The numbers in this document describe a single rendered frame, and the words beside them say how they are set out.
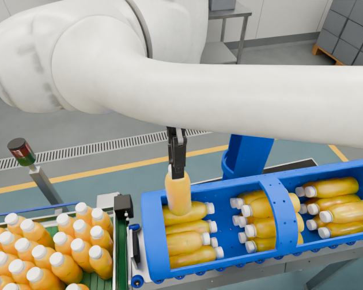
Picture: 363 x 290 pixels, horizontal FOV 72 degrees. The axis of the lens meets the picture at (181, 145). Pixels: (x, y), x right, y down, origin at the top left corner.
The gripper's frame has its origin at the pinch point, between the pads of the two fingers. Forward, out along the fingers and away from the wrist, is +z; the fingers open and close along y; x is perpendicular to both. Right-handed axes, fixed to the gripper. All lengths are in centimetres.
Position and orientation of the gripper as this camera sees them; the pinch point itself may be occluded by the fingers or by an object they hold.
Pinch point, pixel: (176, 161)
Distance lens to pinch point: 60.3
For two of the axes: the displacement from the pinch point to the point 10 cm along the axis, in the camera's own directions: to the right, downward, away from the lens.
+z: 0.0, 6.9, 7.2
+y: -1.8, -7.1, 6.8
